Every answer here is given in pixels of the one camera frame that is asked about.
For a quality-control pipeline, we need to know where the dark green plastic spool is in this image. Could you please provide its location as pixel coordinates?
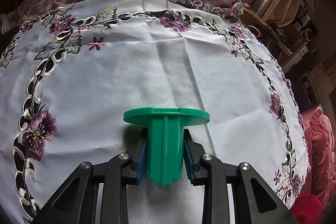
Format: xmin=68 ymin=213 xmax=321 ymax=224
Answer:
xmin=123 ymin=107 xmax=210 ymax=186

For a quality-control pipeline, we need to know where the pink sleeve forearm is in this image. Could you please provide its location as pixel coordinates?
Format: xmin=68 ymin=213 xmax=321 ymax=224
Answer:
xmin=288 ymin=104 xmax=336 ymax=219

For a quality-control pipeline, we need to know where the white embroidered floral tablecloth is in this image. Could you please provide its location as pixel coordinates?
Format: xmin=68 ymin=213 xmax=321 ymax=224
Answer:
xmin=1 ymin=0 xmax=309 ymax=223

